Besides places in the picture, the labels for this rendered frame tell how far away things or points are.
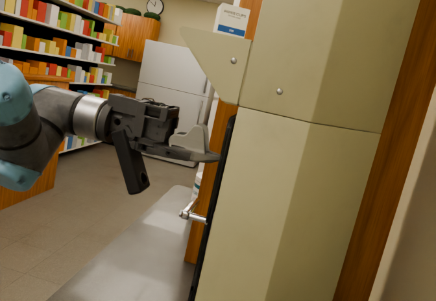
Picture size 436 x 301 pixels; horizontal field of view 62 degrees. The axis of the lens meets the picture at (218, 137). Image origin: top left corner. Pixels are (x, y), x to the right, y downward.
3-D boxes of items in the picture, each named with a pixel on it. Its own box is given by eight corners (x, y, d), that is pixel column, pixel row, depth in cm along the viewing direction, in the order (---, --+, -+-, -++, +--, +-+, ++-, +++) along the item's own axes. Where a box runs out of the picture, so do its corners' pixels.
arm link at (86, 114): (69, 139, 61) (93, 133, 69) (94, 145, 60) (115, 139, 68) (76, 95, 60) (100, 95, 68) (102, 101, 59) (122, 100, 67)
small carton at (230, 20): (237, 46, 68) (244, 13, 67) (242, 45, 63) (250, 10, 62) (211, 40, 67) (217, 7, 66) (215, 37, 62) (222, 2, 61)
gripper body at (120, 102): (171, 109, 57) (101, 93, 59) (161, 161, 59) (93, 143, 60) (183, 108, 65) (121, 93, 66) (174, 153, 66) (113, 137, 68)
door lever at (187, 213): (215, 212, 72) (218, 200, 71) (205, 230, 62) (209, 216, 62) (189, 205, 72) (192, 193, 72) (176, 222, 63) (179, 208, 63)
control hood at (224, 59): (253, 101, 86) (263, 59, 85) (238, 106, 55) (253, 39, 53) (206, 91, 88) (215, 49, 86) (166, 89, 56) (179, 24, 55)
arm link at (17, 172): (-38, 150, 50) (10, 93, 56) (-12, 185, 59) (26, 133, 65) (17, 168, 50) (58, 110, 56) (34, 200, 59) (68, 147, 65)
